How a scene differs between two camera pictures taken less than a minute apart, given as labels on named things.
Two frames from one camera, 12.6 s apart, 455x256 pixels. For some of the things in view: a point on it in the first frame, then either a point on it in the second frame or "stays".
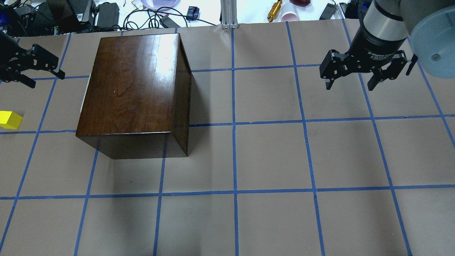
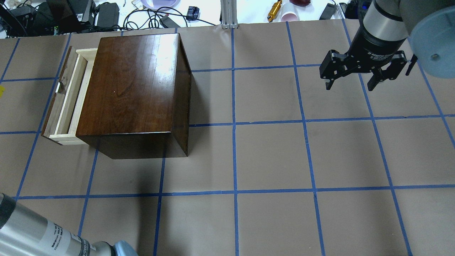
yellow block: x=10 y=119 → x=2 y=89
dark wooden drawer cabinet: x=137 y=105 stays
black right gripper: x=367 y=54 stays
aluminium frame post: x=229 y=8 stays
